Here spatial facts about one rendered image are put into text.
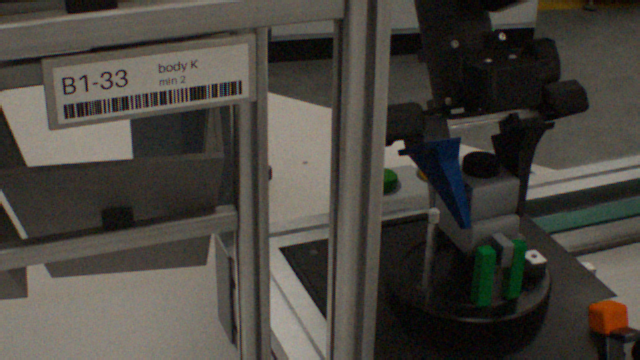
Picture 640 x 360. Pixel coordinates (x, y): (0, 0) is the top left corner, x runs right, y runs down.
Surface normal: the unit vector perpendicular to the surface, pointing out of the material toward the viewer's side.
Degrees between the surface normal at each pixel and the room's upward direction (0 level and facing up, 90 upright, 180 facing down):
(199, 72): 90
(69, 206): 135
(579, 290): 0
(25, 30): 90
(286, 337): 0
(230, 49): 90
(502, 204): 90
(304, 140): 0
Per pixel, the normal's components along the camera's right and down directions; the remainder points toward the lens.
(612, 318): 0.33, 0.07
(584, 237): 0.36, 0.43
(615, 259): 0.01, -0.88
